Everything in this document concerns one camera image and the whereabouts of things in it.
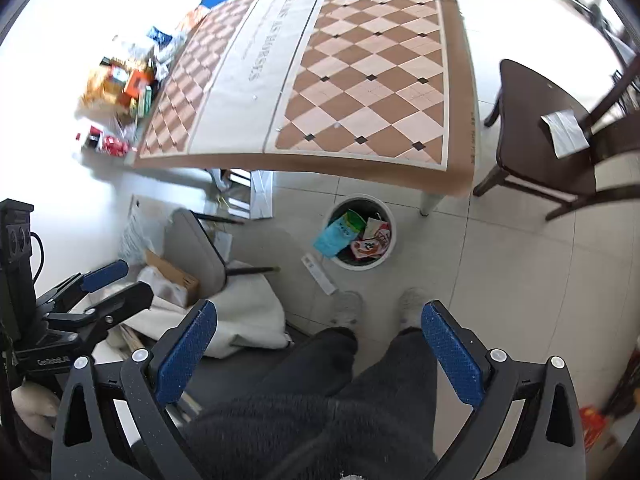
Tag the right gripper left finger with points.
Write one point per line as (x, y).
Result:
(90, 441)

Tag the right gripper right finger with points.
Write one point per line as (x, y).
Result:
(547, 441)

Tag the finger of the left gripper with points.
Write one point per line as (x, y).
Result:
(69, 292)
(92, 327)

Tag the white trash bin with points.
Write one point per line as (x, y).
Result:
(368, 207)

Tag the cardboard box on floor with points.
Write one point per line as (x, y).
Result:
(172, 274)

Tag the grey padded chair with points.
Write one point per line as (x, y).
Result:
(188, 247)

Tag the person legs dark trousers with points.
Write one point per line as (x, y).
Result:
(312, 417)

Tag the red cans pack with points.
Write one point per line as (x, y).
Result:
(103, 143)

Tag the white cloth on floor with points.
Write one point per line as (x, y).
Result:
(249, 314)

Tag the snack package pile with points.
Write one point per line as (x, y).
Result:
(132, 68)

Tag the white remote on floor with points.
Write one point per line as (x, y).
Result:
(317, 273)

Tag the teal green plastic bag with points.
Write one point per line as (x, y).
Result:
(339, 234)

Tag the red white snack bag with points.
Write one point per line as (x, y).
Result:
(374, 241)

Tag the dark wooden chair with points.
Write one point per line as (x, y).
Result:
(549, 146)

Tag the white tissue on chair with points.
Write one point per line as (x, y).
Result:
(566, 135)

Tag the checkered tablecloth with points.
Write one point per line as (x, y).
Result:
(379, 90)

